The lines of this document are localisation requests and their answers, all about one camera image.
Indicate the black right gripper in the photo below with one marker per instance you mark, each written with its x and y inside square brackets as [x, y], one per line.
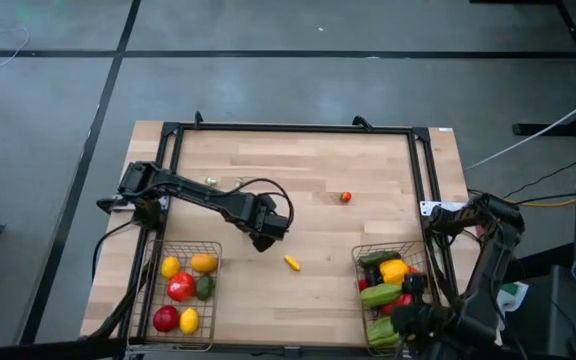
[414, 283]

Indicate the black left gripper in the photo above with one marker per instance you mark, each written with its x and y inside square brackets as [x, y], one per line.
[258, 215]

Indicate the yellow bell pepper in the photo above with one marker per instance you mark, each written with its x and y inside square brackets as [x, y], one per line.
[393, 271]

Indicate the red bell pepper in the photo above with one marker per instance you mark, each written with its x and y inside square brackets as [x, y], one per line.
[399, 303]

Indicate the large green cucumber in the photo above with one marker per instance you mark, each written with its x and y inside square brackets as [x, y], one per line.
[380, 295]

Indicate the purple eggplant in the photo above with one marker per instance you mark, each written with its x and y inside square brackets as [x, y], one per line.
[371, 276]

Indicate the dark green cucumber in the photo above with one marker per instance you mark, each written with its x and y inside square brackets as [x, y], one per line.
[378, 258]

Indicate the small red pepper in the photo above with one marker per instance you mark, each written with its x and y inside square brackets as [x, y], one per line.
[362, 284]

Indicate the orange yellow mango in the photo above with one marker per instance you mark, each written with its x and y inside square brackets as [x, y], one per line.
[203, 263]

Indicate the dark green avocado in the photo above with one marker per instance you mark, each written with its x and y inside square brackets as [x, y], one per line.
[204, 288]

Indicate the yellow lemon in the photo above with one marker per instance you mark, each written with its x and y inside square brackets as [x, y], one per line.
[170, 267]
[189, 321]

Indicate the dark red apple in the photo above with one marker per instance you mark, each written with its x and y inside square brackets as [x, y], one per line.
[166, 319]

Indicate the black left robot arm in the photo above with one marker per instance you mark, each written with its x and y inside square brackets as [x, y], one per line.
[193, 192]

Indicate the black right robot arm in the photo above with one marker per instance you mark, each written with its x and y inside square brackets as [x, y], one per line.
[488, 260]

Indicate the orange pepper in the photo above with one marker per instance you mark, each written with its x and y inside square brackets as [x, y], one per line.
[412, 270]

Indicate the small yellow banana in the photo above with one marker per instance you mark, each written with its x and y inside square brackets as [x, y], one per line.
[292, 263]

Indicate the red strawberry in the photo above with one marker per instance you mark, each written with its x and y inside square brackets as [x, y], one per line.
[345, 197]

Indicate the black floor stand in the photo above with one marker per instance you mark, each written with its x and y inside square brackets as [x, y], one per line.
[568, 127]

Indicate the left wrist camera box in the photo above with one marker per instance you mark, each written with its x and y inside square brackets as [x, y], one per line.
[278, 226]

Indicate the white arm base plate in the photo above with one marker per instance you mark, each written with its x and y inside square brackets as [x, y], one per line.
[445, 206]

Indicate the black metal table frame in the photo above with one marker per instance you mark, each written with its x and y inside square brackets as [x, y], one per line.
[293, 126]

